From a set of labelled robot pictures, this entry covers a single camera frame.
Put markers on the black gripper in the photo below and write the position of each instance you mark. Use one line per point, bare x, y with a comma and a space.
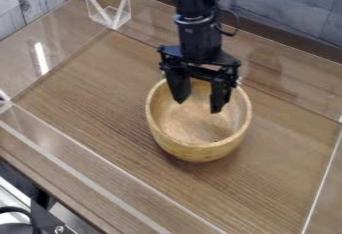
179, 69

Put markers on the wooden bowl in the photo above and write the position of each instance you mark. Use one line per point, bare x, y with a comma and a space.
187, 131

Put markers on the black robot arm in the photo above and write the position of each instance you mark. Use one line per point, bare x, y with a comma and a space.
198, 57

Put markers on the clear acrylic tray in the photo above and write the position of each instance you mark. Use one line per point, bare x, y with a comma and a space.
148, 166

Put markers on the clear acrylic corner bracket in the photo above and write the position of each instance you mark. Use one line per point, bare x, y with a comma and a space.
112, 17

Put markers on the black metal mount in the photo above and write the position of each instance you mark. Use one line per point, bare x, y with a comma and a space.
47, 223

